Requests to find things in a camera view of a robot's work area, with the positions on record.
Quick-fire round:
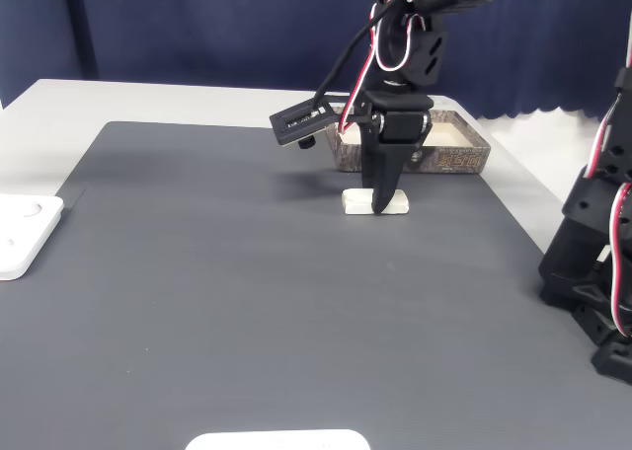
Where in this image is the navy blue curtain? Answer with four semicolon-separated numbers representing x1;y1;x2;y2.
0;0;632;121

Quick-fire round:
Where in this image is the white rounded flat object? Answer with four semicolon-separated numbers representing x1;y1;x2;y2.
185;428;371;450

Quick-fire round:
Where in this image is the white block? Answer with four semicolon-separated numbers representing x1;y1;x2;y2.
342;187;411;218

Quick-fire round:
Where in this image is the black camera cable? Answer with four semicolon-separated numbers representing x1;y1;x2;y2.
313;0;427;109

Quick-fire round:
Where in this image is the white square dimpled device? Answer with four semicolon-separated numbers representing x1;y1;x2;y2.
0;192;65;282

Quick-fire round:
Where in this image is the grey table mat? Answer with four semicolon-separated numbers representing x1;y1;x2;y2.
0;120;632;450

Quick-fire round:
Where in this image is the red white servo wire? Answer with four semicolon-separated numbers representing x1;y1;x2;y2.
339;0;427;135
585;49;632;338

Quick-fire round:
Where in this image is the bark-patterned cardboard box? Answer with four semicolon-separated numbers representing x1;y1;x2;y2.
325;105;493;175

